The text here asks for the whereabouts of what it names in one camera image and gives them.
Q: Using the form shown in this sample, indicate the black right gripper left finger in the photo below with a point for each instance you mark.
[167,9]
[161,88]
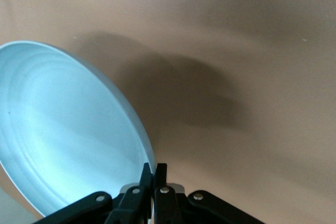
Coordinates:
[131,203]

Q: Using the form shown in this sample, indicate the blue plate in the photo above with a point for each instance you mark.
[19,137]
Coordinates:
[65,116]

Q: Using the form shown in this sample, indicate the brown table cloth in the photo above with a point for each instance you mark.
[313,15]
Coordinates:
[236,24]

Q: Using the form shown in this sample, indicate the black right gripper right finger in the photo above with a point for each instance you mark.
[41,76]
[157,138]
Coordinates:
[168,205]

